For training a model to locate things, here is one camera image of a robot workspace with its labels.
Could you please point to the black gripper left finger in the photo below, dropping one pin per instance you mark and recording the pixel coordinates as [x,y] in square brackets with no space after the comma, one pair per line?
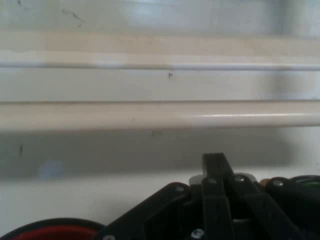
[160,212]

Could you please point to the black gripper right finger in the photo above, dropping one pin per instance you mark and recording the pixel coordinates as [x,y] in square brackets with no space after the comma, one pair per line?
[260,212]

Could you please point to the red disc with black rim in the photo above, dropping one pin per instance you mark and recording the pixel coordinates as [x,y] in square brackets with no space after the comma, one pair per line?
[50,231]

